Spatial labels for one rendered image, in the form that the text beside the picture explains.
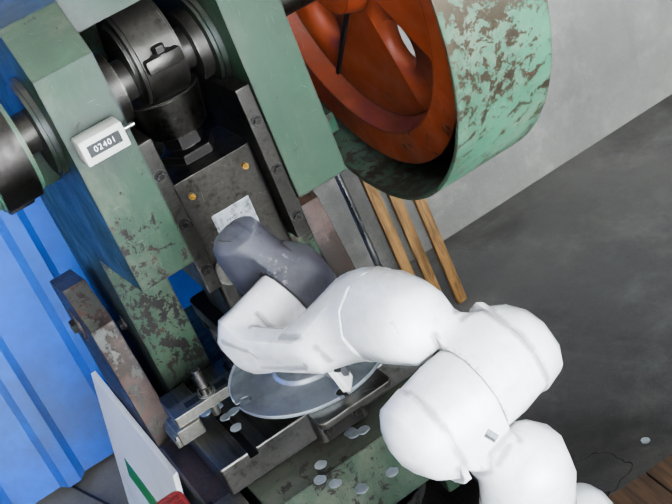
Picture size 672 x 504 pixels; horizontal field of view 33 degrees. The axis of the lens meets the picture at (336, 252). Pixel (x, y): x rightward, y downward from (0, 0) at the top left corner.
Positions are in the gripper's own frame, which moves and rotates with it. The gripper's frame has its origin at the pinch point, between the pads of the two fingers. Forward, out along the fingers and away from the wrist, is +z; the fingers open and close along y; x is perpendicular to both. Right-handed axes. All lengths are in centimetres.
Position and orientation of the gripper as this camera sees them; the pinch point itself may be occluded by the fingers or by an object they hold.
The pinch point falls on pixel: (340, 373)
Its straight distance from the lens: 186.0
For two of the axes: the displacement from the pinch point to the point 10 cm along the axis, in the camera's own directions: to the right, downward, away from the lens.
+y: 9.2, -1.6, -3.5
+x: 0.9, -8.0, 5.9
